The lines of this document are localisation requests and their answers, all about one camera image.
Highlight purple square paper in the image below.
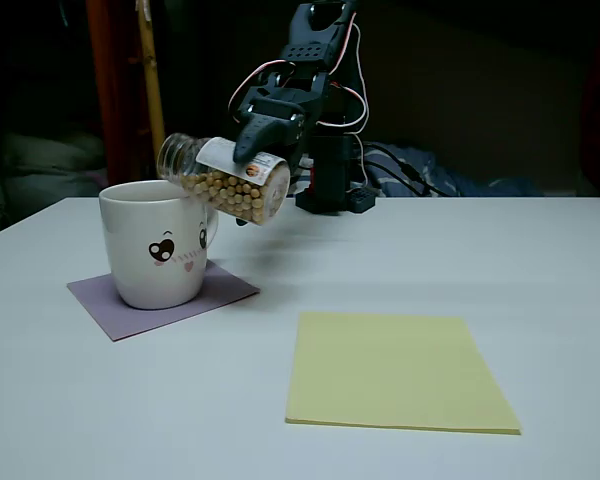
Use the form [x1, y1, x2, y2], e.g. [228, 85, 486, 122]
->
[66, 259, 261, 343]

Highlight yellow square paper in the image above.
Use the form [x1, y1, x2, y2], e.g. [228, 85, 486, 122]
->
[284, 311, 524, 436]

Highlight pale pillow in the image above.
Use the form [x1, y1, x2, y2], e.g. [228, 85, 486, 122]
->
[0, 130, 109, 201]

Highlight yellow bamboo pole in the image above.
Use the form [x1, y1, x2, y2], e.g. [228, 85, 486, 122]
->
[135, 0, 171, 180]

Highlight patterned blue white blanket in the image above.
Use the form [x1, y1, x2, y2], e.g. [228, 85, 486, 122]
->
[279, 143, 541, 199]

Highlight white mug with cartoon face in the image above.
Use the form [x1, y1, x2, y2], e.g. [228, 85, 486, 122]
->
[98, 179, 220, 311]

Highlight black cable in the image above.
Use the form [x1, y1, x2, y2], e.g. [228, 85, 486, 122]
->
[369, 142, 444, 197]
[367, 159, 431, 197]

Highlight red wooden post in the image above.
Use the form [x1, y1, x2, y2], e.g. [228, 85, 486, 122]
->
[85, 0, 149, 189]

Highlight red white servo wires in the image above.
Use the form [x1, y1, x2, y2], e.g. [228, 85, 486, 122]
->
[227, 9, 372, 186]

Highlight glass jar of soybeans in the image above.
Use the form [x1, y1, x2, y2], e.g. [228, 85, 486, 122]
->
[156, 132, 292, 226]

